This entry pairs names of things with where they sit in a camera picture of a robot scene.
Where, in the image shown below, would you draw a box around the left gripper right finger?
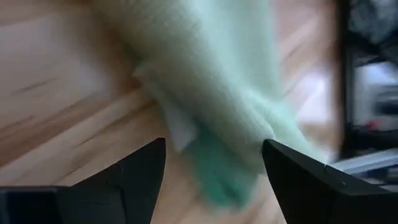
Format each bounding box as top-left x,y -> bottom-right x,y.
262,139 -> 398,224

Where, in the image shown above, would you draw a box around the silver frame bracket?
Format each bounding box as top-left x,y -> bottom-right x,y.
331,148 -> 398,186

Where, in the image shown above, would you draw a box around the green microfiber towel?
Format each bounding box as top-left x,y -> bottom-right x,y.
93,0 -> 330,209

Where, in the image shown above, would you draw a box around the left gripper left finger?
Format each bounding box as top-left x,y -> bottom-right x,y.
0,138 -> 167,224

